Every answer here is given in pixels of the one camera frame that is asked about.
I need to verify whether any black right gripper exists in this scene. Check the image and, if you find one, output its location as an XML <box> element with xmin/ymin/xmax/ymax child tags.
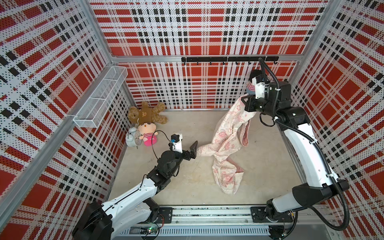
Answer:
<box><xmin>241</xmin><ymin>94</ymin><xmax>278</xmax><ymax>118</ymax></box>

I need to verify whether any cream pink printed jacket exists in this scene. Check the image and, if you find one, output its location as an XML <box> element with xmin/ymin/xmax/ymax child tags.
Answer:
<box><xmin>198</xmin><ymin>98</ymin><xmax>256</xmax><ymax>195</ymax></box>

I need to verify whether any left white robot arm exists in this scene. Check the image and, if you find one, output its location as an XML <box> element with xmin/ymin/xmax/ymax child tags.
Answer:
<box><xmin>72</xmin><ymin>140</ymin><xmax>198</xmax><ymax>240</ymax></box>

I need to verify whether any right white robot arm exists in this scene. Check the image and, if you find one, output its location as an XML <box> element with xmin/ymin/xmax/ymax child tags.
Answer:
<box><xmin>241</xmin><ymin>80</ymin><xmax>350</xmax><ymax>230</ymax></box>

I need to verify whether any blue striped hanging doll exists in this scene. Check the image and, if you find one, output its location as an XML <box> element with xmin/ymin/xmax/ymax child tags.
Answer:
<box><xmin>246</xmin><ymin>69</ymin><xmax>264</xmax><ymax>95</ymax></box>

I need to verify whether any pink plush doll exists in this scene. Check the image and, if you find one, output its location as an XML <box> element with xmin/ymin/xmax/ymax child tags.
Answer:
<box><xmin>138</xmin><ymin>122</ymin><xmax>158</xmax><ymax>147</ymax></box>

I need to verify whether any brown teddy bear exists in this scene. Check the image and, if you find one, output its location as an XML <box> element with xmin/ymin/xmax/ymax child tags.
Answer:
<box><xmin>128</xmin><ymin>101</ymin><xmax>168</xmax><ymax>125</ymax></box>

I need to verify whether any pale blue alarm clock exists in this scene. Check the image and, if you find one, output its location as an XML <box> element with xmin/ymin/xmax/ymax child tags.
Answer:
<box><xmin>126</xmin><ymin>127</ymin><xmax>142</xmax><ymax>148</ymax></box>

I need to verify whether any green circuit board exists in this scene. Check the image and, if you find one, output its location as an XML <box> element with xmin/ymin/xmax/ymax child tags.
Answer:
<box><xmin>140</xmin><ymin>227</ymin><xmax>159</xmax><ymax>236</ymax></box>

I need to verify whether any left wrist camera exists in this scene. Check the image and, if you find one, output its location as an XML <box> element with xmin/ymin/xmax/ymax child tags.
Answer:
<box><xmin>169</xmin><ymin>134</ymin><xmax>183</xmax><ymax>153</ymax></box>

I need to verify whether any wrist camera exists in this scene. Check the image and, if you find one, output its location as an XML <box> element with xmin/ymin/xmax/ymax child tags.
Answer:
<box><xmin>169</xmin><ymin>134</ymin><xmax>183</xmax><ymax>153</ymax></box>
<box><xmin>252</xmin><ymin>76</ymin><xmax>269</xmax><ymax>99</ymax></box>

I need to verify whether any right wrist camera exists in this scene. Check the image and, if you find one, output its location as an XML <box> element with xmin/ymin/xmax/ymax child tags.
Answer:
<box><xmin>252</xmin><ymin>76</ymin><xmax>269</xmax><ymax>99</ymax></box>

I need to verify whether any black corrugated cable conduit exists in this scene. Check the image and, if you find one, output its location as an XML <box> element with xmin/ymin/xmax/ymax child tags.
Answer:
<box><xmin>258</xmin><ymin>57</ymin><xmax>351</xmax><ymax>232</ymax></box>

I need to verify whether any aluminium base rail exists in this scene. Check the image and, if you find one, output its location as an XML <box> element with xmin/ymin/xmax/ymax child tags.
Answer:
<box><xmin>113</xmin><ymin>205</ymin><xmax>342</xmax><ymax>240</ymax></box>

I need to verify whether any black hook rail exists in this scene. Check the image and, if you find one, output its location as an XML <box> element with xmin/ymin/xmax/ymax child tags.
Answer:
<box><xmin>181</xmin><ymin>56</ymin><xmax>279</xmax><ymax>63</ymax></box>

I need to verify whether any white wire mesh basket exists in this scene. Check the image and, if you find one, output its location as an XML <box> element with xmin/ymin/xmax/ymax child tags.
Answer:
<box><xmin>74</xmin><ymin>66</ymin><xmax>128</xmax><ymax>129</ymax></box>

